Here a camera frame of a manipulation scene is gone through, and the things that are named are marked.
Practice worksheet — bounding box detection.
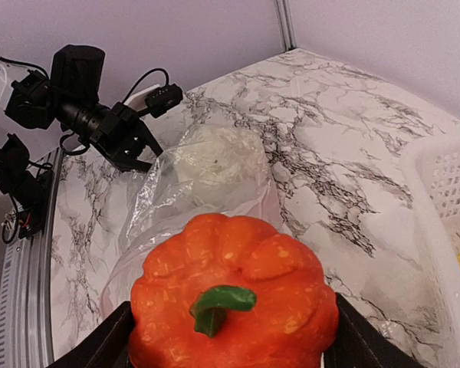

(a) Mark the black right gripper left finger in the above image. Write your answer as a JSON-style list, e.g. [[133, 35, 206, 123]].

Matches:
[[48, 301, 134, 368]]

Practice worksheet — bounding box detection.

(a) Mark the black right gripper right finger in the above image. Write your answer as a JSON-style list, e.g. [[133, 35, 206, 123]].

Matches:
[[324, 293, 422, 368]]

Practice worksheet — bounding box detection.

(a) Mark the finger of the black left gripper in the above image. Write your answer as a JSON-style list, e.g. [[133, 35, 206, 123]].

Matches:
[[124, 156, 153, 173], [136, 122, 163, 156]]

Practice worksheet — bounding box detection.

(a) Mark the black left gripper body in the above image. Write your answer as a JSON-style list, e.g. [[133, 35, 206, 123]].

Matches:
[[88, 103, 146, 172]]

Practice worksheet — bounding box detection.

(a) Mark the clear zip top bag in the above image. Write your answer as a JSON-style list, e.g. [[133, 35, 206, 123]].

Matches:
[[100, 125, 282, 318]]

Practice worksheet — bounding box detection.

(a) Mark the orange fake fruit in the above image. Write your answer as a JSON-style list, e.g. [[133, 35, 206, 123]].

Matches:
[[128, 214, 339, 367]]

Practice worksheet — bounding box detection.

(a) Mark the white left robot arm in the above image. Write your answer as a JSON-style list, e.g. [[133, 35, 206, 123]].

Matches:
[[0, 44, 182, 245]]

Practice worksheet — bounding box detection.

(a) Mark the white perforated plastic basket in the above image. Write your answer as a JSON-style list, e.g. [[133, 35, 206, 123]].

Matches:
[[400, 136, 460, 368]]

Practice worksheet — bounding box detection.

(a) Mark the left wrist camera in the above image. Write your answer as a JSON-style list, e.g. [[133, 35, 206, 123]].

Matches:
[[124, 84, 183, 118]]

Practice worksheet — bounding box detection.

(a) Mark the aluminium front rail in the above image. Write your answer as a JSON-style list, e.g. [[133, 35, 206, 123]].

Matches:
[[0, 149, 63, 367]]

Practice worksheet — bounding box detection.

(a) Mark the right aluminium frame post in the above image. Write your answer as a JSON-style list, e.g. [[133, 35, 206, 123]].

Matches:
[[274, 0, 297, 52]]

